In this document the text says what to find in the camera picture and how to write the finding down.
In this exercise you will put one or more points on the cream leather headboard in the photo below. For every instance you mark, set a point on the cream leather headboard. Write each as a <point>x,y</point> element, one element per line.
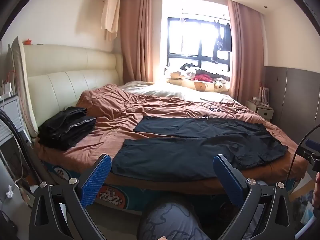
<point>75,62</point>

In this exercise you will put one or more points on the black pants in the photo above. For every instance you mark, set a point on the black pants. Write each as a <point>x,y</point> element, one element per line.
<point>187,155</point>

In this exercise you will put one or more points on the crumpled white tissue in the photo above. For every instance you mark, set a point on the crumpled white tissue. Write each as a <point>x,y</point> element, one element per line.
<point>10,193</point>

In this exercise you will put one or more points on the cream hanging cloth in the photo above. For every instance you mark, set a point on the cream hanging cloth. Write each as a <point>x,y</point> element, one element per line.
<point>110,12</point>

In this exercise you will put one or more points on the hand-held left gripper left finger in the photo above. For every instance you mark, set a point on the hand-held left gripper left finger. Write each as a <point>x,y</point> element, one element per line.
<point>96,180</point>

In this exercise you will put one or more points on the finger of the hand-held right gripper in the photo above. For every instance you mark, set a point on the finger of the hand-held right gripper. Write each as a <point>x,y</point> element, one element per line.
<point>312,144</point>

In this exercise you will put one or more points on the yellow bear print cushion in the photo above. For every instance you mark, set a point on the yellow bear print cushion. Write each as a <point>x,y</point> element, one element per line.
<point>200,86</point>

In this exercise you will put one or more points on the grey wardrobe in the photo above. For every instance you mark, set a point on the grey wardrobe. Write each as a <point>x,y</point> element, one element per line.
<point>295,92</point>

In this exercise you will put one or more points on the beige leaning cushion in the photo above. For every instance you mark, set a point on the beige leaning cushion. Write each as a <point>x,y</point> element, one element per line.
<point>21,80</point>

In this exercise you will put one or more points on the person's right hand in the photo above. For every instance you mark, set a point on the person's right hand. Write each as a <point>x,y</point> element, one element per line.
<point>318,190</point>

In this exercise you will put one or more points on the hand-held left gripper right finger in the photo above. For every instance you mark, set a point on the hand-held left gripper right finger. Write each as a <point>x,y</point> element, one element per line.
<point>227,180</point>

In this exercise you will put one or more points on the dark hanging clothes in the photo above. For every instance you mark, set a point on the dark hanging clothes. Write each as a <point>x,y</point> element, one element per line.
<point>226,37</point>

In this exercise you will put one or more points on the small orange toy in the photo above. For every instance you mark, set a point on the small orange toy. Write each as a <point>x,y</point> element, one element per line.
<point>28,42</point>

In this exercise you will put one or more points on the pink curtain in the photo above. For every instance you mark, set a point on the pink curtain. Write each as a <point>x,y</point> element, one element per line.
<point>135,42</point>
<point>247,55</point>

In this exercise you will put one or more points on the brown blanket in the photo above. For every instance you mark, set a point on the brown blanket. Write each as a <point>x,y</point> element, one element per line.
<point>112,120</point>

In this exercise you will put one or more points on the white bedside table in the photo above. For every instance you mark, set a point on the white bedside table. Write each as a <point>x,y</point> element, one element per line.
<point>263,112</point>

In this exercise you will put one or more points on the stack of folded black clothes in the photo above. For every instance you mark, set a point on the stack of folded black clothes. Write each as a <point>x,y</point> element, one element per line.
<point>65,132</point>

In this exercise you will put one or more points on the white charger box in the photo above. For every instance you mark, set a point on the white charger box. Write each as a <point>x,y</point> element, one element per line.
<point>7,87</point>

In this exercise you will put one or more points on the grey bedside cabinet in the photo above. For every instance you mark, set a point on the grey bedside cabinet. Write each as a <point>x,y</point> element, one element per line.
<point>10,110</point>

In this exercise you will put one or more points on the person's knee in patterned trousers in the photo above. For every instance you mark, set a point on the person's knee in patterned trousers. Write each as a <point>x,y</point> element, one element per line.
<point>170,220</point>

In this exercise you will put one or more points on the cartoon print bed sheet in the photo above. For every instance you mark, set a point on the cartoon print bed sheet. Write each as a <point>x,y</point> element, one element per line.
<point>112,195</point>

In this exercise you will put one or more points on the white duvet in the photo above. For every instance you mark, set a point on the white duvet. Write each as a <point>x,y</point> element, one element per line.
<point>175,91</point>

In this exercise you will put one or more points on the pile of clothes and toys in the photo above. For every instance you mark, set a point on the pile of clothes and toys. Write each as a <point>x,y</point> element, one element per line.
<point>190,72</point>

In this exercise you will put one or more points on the black gooseneck stand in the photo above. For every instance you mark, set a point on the black gooseneck stand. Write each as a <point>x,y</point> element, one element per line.
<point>18,133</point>

